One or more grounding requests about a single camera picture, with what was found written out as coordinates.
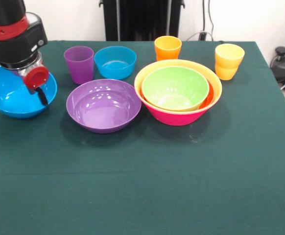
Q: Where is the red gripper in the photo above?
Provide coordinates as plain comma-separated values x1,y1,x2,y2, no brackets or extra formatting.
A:
23,65,50,107

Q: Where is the large blue bowl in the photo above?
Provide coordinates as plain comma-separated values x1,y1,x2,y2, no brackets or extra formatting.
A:
0,65,58,120

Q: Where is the purple bowl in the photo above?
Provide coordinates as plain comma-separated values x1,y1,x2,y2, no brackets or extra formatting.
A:
66,78,143,134

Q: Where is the green bowl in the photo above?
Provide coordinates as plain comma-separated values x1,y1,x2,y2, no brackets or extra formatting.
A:
141,66,210,112

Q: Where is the pink bowl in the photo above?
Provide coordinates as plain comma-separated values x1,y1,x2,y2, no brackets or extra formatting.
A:
139,94,220,127

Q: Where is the red bowl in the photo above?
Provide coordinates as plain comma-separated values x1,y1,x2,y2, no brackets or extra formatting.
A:
139,79,215,110

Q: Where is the large orange bowl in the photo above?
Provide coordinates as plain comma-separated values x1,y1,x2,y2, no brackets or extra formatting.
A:
134,59,223,116

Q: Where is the purple cup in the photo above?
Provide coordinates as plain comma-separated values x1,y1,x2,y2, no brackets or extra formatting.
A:
64,46,95,85

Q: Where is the small blue bowl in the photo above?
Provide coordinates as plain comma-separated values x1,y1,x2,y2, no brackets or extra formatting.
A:
94,46,138,81

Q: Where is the dark green table cloth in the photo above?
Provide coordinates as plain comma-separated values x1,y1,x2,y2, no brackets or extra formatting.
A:
0,40,285,235

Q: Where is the orange cup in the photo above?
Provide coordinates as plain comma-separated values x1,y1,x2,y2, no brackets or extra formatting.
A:
154,35,183,62

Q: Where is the yellow cup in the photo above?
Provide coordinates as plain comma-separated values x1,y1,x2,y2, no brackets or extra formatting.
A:
214,43,245,81

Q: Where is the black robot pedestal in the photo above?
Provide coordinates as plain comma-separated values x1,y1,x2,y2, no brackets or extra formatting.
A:
99,0,185,42

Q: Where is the black wall cable with plug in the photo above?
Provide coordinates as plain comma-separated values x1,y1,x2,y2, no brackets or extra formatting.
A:
186,0,215,42

